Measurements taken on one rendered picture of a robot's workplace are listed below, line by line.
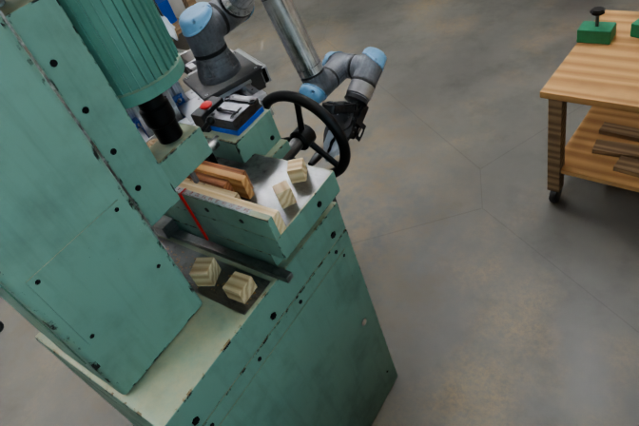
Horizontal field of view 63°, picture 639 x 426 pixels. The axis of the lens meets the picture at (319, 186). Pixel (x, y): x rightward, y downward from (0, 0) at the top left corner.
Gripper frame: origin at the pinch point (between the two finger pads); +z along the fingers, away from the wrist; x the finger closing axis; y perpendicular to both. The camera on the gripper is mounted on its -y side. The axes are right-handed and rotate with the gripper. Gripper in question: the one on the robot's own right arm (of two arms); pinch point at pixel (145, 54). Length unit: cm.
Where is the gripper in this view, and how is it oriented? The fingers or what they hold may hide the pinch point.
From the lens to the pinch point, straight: 123.3
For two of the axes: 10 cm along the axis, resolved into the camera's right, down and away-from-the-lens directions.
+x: -9.2, 3.3, 2.1
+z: 3.5, 9.4, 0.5
